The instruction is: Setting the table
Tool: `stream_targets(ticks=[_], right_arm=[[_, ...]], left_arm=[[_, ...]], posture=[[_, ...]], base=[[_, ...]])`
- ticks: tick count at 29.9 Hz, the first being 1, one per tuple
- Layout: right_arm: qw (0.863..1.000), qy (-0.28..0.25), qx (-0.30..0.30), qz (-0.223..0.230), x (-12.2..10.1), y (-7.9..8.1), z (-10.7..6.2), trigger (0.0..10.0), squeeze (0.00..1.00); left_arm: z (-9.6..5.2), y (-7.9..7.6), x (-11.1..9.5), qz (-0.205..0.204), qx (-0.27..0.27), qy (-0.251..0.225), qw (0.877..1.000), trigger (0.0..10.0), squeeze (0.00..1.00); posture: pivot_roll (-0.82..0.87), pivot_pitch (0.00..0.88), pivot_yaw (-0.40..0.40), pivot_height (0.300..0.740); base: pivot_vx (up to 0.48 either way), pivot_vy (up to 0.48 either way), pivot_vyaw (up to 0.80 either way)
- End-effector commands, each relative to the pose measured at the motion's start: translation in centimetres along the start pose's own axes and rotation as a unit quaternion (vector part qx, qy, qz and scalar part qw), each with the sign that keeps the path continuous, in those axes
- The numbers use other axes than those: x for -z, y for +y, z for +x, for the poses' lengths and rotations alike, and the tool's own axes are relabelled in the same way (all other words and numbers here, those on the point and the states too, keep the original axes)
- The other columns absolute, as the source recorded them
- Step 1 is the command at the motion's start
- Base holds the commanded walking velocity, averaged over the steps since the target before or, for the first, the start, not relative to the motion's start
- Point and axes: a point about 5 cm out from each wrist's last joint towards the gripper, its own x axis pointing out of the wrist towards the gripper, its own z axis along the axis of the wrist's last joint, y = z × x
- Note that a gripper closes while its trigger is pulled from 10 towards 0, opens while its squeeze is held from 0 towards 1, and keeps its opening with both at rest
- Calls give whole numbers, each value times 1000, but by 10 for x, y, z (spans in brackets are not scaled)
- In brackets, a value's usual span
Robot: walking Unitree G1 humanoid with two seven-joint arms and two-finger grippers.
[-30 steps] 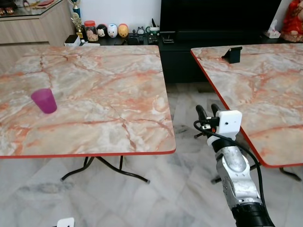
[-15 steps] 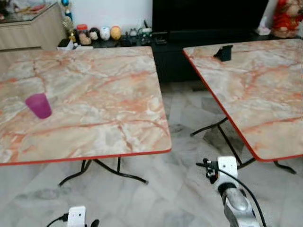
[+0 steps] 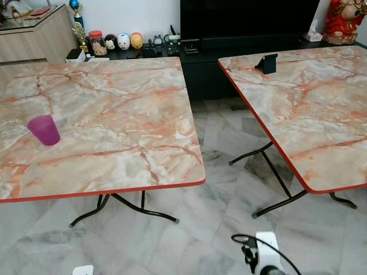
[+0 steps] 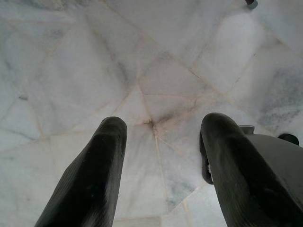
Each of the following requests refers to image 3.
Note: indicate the red golden figurine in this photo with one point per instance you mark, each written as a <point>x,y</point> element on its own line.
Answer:
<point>343,23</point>

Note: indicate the small white box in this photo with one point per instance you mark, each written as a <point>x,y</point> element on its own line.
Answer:
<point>75,55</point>

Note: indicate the white egg shaped toy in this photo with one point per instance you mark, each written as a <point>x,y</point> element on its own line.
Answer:
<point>124,42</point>

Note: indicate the purple plastic cup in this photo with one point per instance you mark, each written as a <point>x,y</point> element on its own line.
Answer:
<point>45,132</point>

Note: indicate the black phone stand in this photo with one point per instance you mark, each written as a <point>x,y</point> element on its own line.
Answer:
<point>268,64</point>

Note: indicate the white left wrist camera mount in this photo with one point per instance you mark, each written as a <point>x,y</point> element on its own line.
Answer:
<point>83,270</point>

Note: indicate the white tissue box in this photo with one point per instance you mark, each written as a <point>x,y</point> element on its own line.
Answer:
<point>313,36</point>

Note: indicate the small grey figurine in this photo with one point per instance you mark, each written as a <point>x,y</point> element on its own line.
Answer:
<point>156,43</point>

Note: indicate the light wooden cabinet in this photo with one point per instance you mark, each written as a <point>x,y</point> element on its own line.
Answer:
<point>34,40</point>

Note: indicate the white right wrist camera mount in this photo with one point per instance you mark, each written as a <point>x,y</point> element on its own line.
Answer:
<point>268,249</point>

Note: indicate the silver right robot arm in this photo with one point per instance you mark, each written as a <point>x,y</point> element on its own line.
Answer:
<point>274,270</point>

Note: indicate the black egg shaped toy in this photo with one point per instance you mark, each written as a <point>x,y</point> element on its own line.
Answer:
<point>111,43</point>

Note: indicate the marble pattern folding table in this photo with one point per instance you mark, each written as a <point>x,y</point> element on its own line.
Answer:
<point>315,114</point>
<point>114,126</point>

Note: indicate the clear jar with red lid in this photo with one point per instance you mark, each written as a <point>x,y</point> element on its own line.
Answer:
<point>97,44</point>

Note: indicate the black television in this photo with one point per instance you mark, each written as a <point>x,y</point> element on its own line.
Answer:
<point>249,20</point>

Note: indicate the yellow egg shaped toy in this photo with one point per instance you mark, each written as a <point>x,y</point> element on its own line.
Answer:
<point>136,41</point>

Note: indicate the golden trophy with blue ball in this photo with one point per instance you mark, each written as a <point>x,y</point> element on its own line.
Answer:
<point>79,34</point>

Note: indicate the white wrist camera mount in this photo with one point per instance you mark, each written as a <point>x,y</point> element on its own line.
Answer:
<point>83,270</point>
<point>268,249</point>

